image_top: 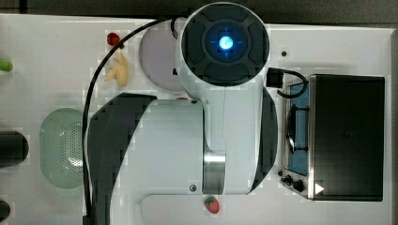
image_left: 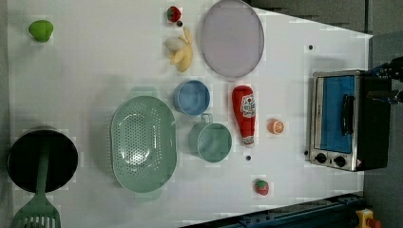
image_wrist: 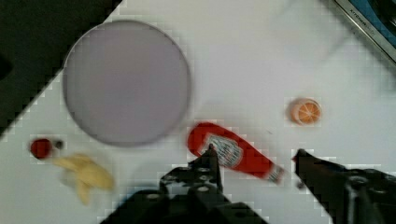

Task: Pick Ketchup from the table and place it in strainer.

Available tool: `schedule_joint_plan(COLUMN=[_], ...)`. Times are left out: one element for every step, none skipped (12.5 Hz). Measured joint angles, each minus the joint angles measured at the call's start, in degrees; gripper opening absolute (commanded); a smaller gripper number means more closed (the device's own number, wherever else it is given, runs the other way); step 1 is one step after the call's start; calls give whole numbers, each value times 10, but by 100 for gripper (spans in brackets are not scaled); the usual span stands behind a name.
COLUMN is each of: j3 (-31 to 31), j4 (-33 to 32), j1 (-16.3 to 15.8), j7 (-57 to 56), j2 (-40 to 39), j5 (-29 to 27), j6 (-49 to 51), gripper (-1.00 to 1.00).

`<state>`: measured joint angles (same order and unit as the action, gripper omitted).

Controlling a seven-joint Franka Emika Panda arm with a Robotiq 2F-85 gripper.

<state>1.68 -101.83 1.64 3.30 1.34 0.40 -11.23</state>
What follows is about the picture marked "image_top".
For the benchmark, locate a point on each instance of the plush peeled banana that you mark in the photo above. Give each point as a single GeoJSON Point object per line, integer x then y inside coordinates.
{"type": "Point", "coordinates": [120, 72]}

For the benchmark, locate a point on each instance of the red strawberry toy bottom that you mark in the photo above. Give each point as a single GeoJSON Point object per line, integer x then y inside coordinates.
{"type": "Point", "coordinates": [212, 205]}

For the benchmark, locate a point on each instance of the black toaster oven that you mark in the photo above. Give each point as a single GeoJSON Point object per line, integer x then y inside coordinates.
{"type": "Point", "coordinates": [334, 138]}

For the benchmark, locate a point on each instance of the lilac round plate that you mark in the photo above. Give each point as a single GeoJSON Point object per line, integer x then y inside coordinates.
{"type": "Point", "coordinates": [157, 56]}

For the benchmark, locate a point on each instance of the black cooking pot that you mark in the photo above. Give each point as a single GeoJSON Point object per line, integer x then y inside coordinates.
{"type": "Point", "coordinates": [14, 148]}

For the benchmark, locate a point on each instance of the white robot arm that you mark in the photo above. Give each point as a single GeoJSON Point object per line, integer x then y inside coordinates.
{"type": "Point", "coordinates": [221, 140]}

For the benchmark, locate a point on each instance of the green pear toy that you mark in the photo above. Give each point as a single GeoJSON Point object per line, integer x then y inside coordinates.
{"type": "Point", "coordinates": [5, 65]}

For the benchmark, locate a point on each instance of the green perforated strainer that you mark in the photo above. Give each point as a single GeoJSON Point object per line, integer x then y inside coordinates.
{"type": "Point", "coordinates": [60, 142]}

